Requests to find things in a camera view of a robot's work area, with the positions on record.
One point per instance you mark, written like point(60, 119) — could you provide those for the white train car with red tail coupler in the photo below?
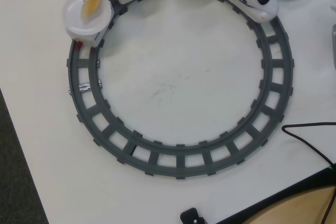
point(86, 40)

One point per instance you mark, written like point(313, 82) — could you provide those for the grey circular toy train track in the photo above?
point(180, 161)

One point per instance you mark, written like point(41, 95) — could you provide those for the light wooden board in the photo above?
point(288, 208)

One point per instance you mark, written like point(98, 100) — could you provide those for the aluminium foil piece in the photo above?
point(84, 87)

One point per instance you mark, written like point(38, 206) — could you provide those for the red train coupler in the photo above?
point(78, 45)

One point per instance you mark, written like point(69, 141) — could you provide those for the black plastic adapter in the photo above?
point(190, 214)

